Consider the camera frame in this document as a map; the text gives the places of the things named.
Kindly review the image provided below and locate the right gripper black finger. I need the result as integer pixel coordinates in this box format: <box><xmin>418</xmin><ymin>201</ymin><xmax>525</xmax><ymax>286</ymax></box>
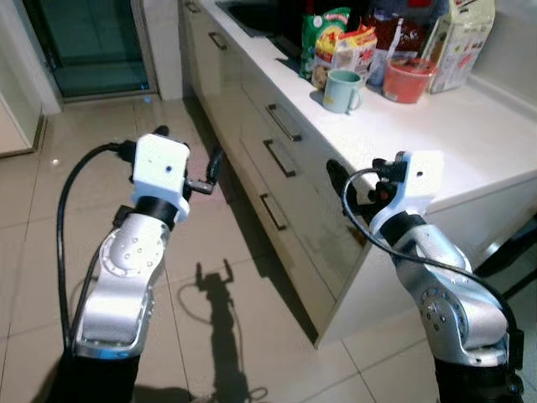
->
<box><xmin>326</xmin><ymin>159</ymin><xmax>361</xmax><ymax>224</ymax></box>

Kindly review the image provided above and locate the white kitchen counter cabinet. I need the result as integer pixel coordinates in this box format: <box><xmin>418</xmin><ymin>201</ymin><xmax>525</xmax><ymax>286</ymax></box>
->
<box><xmin>180</xmin><ymin>0</ymin><xmax>537</xmax><ymax>347</ymax></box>

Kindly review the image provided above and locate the orange red bowl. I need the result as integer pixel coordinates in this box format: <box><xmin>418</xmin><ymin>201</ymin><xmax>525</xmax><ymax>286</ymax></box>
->
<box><xmin>383</xmin><ymin>56</ymin><xmax>440</xmax><ymax>105</ymax></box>

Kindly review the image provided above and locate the pale green mug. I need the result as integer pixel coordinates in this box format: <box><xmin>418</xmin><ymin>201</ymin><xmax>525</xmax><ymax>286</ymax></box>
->
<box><xmin>323</xmin><ymin>69</ymin><xmax>364</xmax><ymax>115</ymax></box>

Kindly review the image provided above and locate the dark glass door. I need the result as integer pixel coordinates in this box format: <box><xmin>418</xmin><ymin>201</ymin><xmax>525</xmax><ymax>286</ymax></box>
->
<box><xmin>20</xmin><ymin>0</ymin><xmax>159</xmax><ymax>99</ymax></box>

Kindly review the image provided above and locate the yellow red snack packet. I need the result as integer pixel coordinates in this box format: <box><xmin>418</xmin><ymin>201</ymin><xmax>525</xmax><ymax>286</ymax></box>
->
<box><xmin>311</xmin><ymin>26</ymin><xmax>379</xmax><ymax>90</ymax></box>

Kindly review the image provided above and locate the dark red food bag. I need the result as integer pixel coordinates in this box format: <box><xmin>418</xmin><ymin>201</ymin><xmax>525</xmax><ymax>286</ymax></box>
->
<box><xmin>364</xmin><ymin>10</ymin><xmax>439</xmax><ymax>90</ymax></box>

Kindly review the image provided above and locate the black chair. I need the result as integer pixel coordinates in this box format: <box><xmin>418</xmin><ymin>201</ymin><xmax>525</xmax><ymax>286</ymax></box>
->
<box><xmin>472</xmin><ymin>217</ymin><xmax>537</xmax><ymax>305</ymax></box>

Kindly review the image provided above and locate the white printed carton box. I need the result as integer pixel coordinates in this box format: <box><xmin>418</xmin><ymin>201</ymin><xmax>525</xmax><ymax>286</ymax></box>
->
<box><xmin>423</xmin><ymin>0</ymin><xmax>497</xmax><ymax>94</ymax></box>

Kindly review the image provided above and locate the green snack bag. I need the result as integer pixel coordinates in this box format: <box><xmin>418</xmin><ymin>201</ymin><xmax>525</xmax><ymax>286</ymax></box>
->
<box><xmin>300</xmin><ymin>8</ymin><xmax>352</xmax><ymax>81</ymax></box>

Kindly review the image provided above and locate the black cooktop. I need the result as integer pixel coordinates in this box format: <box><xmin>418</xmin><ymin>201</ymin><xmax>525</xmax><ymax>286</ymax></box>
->
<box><xmin>225</xmin><ymin>0</ymin><xmax>313</xmax><ymax>36</ymax></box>

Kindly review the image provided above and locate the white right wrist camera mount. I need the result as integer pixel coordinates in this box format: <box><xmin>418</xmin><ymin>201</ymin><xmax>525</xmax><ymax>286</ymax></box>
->
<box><xmin>369</xmin><ymin>150</ymin><xmax>446</xmax><ymax>238</ymax></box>

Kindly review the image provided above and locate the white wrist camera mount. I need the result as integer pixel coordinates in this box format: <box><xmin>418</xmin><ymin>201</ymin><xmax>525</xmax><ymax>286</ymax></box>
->
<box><xmin>369</xmin><ymin>150</ymin><xmax>446</xmax><ymax>238</ymax></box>
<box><xmin>131</xmin><ymin>133</ymin><xmax>192</xmax><ymax>224</ymax></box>

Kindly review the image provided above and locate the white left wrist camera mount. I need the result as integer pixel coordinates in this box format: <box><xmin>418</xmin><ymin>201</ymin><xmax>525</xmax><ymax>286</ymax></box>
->
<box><xmin>131</xmin><ymin>133</ymin><xmax>192</xmax><ymax>224</ymax></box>

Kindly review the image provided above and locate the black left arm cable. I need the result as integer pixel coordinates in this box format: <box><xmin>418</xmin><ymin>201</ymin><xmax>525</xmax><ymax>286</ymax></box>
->
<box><xmin>55</xmin><ymin>141</ymin><xmax>137</xmax><ymax>353</ymax></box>

